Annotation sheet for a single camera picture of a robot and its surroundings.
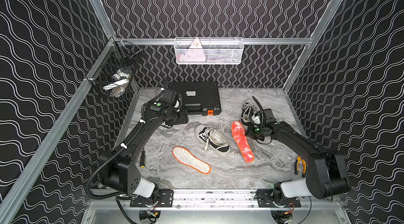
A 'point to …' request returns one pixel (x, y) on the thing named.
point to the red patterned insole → (245, 147)
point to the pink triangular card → (195, 55)
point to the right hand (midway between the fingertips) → (245, 132)
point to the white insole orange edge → (186, 157)
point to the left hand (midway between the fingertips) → (184, 117)
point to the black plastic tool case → (199, 98)
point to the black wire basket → (120, 55)
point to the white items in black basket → (118, 87)
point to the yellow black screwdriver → (142, 159)
